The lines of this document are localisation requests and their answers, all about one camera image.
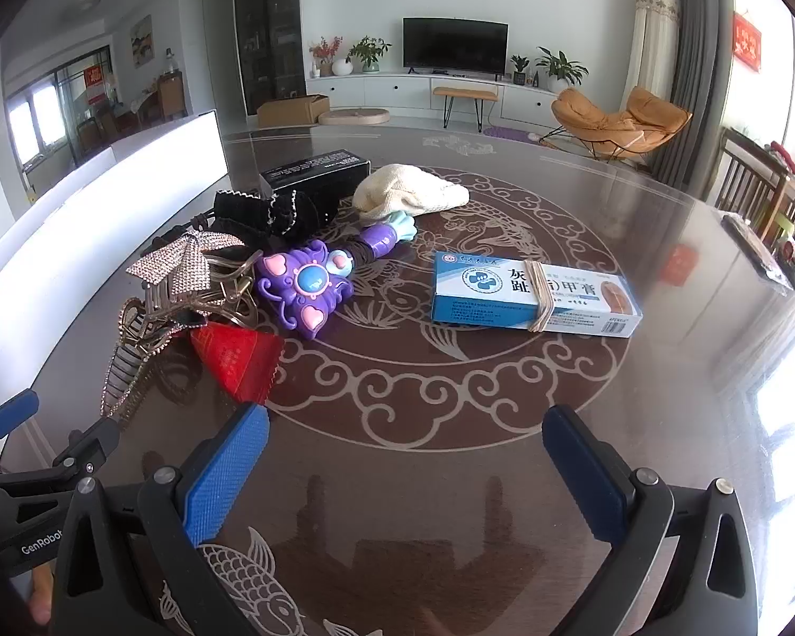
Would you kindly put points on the black plastic bag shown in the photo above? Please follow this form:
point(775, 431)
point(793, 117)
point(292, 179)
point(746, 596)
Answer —
point(755, 245)

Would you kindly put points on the red wall decoration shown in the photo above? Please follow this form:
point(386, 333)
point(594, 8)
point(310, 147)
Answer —
point(747, 40)

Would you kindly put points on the tall dark glass cabinet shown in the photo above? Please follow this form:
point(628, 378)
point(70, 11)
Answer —
point(268, 26)

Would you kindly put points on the orange lounge chair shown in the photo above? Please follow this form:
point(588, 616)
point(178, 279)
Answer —
point(596, 122)

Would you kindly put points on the red foil packet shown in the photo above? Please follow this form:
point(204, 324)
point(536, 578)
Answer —
point(238, 358)

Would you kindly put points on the person's left hand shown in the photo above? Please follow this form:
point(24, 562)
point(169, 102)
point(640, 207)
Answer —
point(41, 603)

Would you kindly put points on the rhinestone bow hair clip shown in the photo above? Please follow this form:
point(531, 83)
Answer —
point(172, 265)

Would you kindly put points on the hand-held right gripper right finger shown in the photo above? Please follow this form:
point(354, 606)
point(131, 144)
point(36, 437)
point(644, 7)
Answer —
point(583, 477)

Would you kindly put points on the dark patterned glass desktop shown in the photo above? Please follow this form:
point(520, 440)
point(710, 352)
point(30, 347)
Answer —
point(437, 411)

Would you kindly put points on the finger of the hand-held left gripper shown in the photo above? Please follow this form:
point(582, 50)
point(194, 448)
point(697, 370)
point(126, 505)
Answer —
point(93, 444)
point(13, 411)

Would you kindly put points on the framed wall painting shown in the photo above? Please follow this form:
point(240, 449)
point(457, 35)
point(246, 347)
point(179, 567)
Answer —
point(142, 40)

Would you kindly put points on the wooden dining chair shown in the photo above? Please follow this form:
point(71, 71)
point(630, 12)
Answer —
point(735, 172)

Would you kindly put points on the black cardboard box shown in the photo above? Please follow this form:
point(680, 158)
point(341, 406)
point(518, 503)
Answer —
point(311, 175)

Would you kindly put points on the white board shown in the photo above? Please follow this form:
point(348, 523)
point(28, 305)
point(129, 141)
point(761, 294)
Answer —
point(139, 172)

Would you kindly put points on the grey curtain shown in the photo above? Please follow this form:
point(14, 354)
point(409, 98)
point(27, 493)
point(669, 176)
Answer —
point(695, 46)

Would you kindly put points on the white television cabinet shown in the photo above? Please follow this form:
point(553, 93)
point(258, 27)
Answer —
point(397, 89)

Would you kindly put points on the brown cardboard box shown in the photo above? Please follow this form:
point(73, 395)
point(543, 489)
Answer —
point(291, 111)

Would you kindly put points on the wooden sideboard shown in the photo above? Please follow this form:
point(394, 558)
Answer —
point(172, 96)

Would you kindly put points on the tan rubber band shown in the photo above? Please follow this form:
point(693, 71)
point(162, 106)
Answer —
point(540, 278)

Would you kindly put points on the wooden bench stool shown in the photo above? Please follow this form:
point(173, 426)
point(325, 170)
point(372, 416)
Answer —
point(464, 91)

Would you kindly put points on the red flowers in white vase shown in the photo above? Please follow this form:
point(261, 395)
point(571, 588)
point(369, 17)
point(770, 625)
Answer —
point(324, 50)

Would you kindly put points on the blue white medicine box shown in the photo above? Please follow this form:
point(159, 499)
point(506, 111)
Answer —
point(490, 285)

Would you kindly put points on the large leafy potted plant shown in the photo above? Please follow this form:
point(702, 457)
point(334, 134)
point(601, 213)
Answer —
point(560, 66)

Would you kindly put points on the small potted plant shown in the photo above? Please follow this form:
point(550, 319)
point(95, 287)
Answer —
point(519, 66)

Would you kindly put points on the green potted plant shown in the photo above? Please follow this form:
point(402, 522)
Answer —
point(369, 51)

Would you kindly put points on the black television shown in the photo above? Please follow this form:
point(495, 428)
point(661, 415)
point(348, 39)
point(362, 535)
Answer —
point(454, 45)

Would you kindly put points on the long rhinestone hair clip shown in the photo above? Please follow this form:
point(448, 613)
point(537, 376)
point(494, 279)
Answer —
point(120, 371)

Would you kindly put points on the black bow hair accessory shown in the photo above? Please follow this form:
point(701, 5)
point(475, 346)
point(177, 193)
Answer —
point(265, 215)

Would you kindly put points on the gold metal hair claw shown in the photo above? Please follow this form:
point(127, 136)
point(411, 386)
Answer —
point(149, 334)

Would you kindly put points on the purple floor mat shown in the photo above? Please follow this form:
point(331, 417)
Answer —
point(507, 134)

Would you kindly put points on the cream knitted hat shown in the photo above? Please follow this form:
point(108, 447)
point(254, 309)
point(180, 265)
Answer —
point(404, 192)

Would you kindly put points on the purple toy wand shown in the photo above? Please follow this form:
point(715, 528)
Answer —
point(305, 285)

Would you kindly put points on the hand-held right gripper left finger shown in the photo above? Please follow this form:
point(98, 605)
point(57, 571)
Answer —
point(225, 470)

